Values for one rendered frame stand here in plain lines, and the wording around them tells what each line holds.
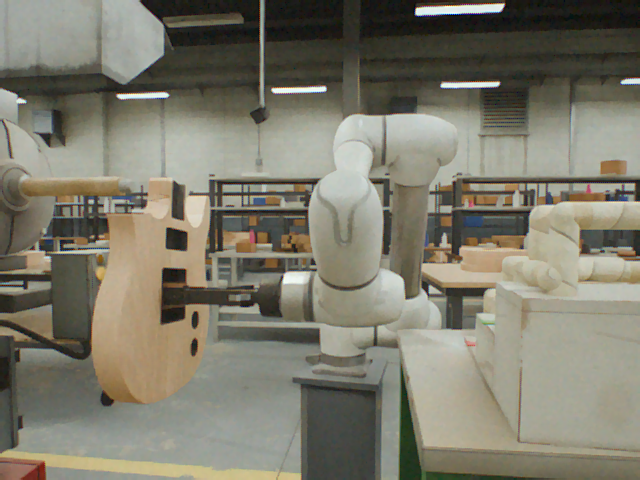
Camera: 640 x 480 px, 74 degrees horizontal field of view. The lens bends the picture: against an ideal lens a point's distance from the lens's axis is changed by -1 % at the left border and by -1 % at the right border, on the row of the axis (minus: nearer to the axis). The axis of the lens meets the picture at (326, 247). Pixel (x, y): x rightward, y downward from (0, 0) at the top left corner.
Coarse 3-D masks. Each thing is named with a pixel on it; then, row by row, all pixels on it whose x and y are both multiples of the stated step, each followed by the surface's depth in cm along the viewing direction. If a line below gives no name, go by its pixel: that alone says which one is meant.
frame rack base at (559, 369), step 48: (624, 288) 56; (528, 336) 49; (576, 336) 48; (624, 336) 47; (528, 384) 49; (576, 384) 48; (624, 384) 48; (528, 432) 50; (576, 432) 49; (624, 432) 48
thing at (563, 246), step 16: (560, 224) 49; (576, 224) 49; (560, 240) 49; (576, 240) 49; (560, 256) 49; (576, 256) 49; (560, 272) 49; (576, 272) 49; (560, 288) 49; (576, 288) 49
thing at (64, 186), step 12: (24, 180) 75; (36, 180) 74; (48, 180) 74; (60, 180) 74; (72, 180) 73; (84, 180) 73; (96, 180) 73; (108, 180) 73; (24, 192) 75; (36, 192) 74; (48, 192) 74; (60, 192) 74; (72, 192) 74; (84, 192) 73; (96, 192) 73; (108, 192) 73; (120, 192) 73
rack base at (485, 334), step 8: (480, 328) 75; (488, 328) 68; (480, 336) 75; (488, 336) 68; (480, 344) 75; (488, 344) 68; (480, 352) 75; (488, 352) 68; (480, 360) 75; (488, 360) 68; (480, 368) 74; (488, 368) 68; (488, 376) 68; (488, 384) 67
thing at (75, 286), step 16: (64, 256) 96; (80, 256) 96; (64, 272) 96; (80, 272) 96; (96, 272) 97; (64, 288) 97; (80, 288) 96; (96, 288) 98; (64, 304) 97; (80, 304) 96; (0, 320) 96; (64, 320) 97; (80, 320) 97; (32, 336) 98; (64, 336) 97; (80, 336) 97; (64, 352) 100
